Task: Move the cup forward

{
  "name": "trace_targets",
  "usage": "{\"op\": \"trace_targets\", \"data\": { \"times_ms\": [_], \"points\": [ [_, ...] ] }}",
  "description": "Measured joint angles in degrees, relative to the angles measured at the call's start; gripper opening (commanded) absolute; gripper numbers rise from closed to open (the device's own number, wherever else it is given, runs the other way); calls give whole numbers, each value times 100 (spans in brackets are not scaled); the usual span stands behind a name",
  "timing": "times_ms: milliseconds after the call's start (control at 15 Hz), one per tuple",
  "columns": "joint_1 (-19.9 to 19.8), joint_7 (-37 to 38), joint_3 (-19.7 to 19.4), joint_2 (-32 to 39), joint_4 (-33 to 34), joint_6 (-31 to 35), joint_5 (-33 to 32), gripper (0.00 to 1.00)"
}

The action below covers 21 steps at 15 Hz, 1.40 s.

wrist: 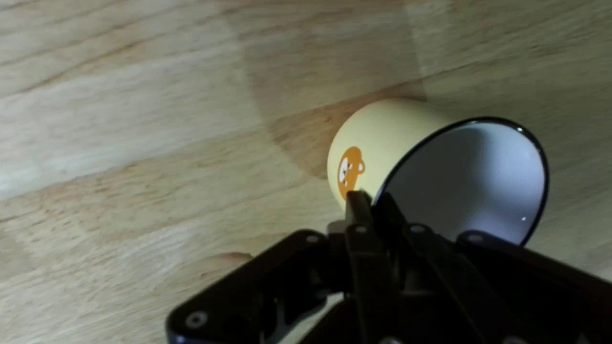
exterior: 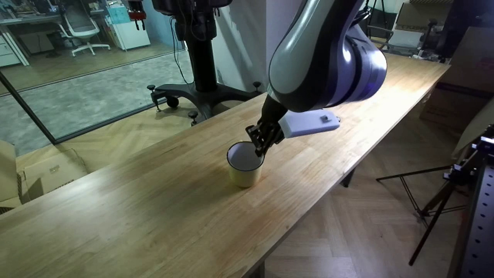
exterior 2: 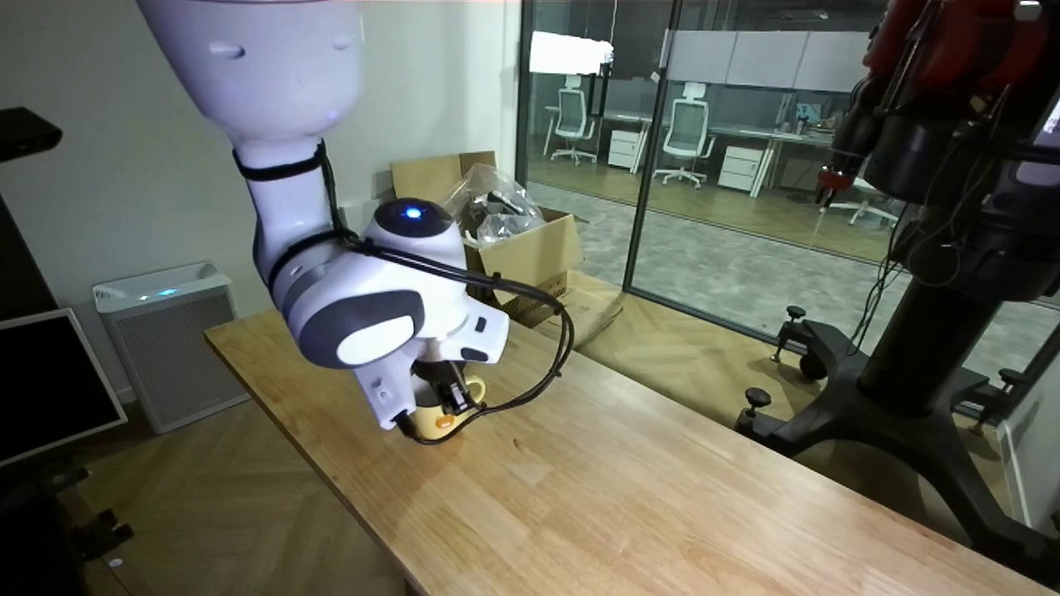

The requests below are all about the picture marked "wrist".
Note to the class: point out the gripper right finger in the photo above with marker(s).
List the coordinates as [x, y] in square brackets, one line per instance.
[502, 286]

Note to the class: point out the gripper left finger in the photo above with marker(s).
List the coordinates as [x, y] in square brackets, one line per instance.
[306, 282]

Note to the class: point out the yellow cup with bear print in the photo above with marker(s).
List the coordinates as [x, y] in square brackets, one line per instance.
[430, 162]

